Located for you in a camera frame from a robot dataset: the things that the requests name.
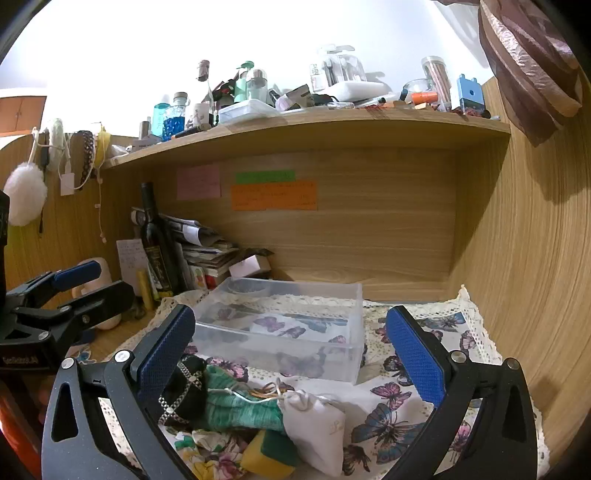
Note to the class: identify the blue pencil sharpener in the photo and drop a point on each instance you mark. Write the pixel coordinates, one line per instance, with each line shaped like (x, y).
(471, 94)

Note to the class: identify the brown plastic bag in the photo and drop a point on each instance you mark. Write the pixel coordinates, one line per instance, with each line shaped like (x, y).
(526, 69)

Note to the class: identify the white fluffy pom-pom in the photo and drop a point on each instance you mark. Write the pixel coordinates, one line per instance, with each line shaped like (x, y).
(25, 194)

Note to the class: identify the small white box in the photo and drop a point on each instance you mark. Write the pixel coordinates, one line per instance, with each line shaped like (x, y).
(249, 266)

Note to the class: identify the black braided headband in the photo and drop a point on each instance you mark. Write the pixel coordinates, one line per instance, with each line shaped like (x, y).
(86, 157)

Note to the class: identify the pink sticky note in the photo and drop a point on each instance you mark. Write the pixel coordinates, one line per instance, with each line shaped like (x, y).
(198, 182)

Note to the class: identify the dark wine bottle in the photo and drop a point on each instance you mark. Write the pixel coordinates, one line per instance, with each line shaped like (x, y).
(154, 240)

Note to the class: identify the wooden wall cabinet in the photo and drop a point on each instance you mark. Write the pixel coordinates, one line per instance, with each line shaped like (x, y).
(23, 113)

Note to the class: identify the green pump bottle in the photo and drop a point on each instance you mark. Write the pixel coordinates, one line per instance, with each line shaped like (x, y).
(244, 83)

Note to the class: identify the floral fabric scrunchie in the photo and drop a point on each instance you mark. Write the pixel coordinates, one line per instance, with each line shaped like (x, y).
(217, 461)

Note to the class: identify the orange sticky note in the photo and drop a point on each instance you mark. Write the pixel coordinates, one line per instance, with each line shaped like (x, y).
(274, 196)

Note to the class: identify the white handwritten note sheet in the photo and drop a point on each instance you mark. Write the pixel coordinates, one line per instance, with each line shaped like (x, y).
(129, 258)

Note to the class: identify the clear tube of sticks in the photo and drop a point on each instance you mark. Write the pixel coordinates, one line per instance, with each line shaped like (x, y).
(438, 81)

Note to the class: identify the green sticky note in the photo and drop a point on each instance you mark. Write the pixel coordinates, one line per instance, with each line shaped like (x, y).
(265, 177)

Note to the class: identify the white paper tag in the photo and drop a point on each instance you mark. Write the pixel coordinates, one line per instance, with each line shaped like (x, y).
(68, 182)

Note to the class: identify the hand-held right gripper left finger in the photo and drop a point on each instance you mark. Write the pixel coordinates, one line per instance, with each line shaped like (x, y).
(166, 350)

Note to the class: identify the yellow hanging band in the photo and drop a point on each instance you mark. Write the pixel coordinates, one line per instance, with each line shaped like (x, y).
(104, 145)

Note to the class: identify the white flat box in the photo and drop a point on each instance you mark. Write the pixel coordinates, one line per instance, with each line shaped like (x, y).
(360, 90)

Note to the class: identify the white mug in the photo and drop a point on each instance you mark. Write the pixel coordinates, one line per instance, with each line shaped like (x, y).
(201, 115)

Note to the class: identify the white fluffy hanging item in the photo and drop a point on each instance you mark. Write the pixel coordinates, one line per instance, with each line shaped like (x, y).
(57, 138)

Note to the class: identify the glass bowl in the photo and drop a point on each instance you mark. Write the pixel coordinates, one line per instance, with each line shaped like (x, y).
(418, 87)

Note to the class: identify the clear lidded container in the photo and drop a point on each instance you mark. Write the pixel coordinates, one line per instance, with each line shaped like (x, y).
(247, 110)

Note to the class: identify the blue liquid bottle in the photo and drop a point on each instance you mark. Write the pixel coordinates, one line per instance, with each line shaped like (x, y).
(161, 120)

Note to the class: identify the butterfly print lace tablecloth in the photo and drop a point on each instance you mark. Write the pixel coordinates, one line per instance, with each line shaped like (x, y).
(397, 429)

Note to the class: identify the wooden desk hutch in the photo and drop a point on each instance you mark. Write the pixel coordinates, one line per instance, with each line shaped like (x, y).
(369, 230)

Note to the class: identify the clear acrylic organizer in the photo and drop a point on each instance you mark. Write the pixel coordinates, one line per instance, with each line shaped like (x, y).
(339, 69)

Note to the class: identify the orange marker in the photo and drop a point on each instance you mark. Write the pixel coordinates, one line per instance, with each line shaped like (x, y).
(425, 97)

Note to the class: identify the stack of books and magazines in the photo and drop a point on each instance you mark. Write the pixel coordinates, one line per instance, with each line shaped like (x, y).
(207, 256)

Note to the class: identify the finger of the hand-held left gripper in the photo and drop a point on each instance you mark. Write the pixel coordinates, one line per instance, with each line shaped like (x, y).
(101, 300)
(78, 272)

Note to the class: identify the yellow and green sponge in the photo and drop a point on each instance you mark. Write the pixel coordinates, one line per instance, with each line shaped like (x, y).
(268, 454)

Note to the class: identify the yellow tube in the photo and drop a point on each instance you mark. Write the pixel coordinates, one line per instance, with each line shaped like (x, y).
(146, 290)

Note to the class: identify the clear plastic storage box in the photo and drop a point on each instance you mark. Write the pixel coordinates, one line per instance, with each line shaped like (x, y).
(277, 344)

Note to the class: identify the steel lidded glass bottle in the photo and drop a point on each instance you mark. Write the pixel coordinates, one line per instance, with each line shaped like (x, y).
(258, 85)

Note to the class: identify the green knitted pouch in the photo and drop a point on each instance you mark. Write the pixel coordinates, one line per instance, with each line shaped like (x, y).
(240, 410)

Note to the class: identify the jar of blue beads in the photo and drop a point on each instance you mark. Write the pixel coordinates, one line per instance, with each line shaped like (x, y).
(178, 117)

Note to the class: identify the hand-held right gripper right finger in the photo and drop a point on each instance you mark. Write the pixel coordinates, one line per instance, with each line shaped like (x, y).
(415, 355)

